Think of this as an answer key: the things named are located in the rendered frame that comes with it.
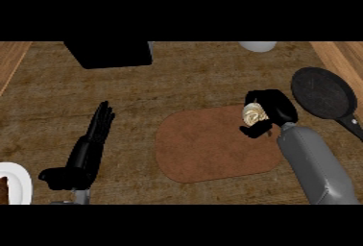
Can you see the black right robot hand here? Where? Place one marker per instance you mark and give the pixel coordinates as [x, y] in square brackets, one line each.
[279, 104]

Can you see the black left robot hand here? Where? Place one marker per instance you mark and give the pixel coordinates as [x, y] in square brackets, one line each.
[85, 150]

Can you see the cream frosted cupcake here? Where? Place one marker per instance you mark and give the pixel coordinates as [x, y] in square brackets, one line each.
[254, 114]

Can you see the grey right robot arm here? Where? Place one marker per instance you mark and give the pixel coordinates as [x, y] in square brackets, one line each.
[316, 166]

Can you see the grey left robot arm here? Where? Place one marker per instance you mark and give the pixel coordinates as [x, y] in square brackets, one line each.
[75, 197]

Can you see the black frying pan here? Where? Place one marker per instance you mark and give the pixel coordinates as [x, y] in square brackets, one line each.
[323, 94]

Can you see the brown wooden cutting board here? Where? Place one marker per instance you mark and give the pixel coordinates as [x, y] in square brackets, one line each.
[212, 147]

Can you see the white plate with brown food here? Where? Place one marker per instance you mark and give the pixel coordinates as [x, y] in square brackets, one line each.
[13, 184]

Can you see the black box appliance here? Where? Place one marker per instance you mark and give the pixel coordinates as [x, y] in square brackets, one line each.
[111, 54]

